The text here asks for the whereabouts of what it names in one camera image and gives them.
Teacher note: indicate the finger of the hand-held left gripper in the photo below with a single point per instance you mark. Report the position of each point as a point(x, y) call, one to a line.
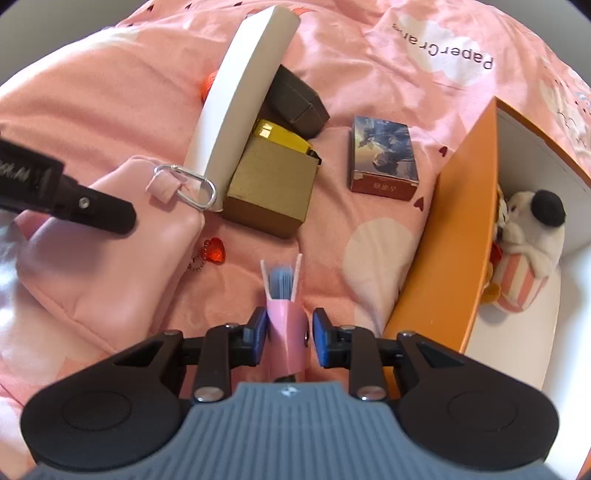
point(101, 210)

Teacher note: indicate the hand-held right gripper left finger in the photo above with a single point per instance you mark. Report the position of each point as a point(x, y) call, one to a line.
point(261, 333)

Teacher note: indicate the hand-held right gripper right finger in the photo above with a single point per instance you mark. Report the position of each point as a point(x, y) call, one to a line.
point(322, 338)

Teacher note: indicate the pink fabric pouch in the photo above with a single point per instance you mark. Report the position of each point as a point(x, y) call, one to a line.
point(115, 267)

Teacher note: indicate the gold cardboard box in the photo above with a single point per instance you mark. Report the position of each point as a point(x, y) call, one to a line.
point(268, 194)

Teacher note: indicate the orange storage box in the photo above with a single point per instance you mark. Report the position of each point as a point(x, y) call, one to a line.
point(448, 258)

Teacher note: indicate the long white box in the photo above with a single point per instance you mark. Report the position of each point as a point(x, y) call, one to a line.
point(240, 101)

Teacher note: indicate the printed card box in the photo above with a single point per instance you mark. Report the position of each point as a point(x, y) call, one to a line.
point(381, 152)

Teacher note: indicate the dark brown box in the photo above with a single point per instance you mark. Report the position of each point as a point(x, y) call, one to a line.
point(295, 99)

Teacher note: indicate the silver carabiner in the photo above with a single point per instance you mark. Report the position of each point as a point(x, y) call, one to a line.
point(213, 193)

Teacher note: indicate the orange red crochet toy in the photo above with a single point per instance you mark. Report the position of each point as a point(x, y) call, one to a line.
point(208, 87)

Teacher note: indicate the brown dog plush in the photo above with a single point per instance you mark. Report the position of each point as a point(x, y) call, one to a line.
point(501, 207)

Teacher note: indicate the white plush with black hat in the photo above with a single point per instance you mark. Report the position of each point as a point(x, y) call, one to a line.
point(531, 230)

